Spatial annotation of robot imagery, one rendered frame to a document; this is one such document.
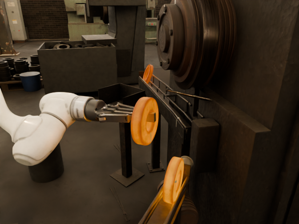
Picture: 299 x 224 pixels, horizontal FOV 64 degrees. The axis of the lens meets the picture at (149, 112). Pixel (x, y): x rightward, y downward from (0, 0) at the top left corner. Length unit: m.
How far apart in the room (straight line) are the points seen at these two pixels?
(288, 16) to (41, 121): 0.80
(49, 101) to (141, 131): 0.37
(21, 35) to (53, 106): 9.81
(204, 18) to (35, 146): 0.71
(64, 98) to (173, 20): 0.51
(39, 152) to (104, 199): 1.07
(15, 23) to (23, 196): 9.07
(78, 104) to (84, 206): 1.08
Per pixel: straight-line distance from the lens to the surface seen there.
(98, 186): 1.93
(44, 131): 0.83
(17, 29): 10.65
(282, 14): 0.84
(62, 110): 0.87
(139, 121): 0.70
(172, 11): 1.04
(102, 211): 1.75
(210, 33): 0.95
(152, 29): 9.45
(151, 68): 2.17
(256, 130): 0.87
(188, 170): 0.91
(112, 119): 0.77
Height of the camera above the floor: 1.24
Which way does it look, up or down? 24 degrees down
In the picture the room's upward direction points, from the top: straight up
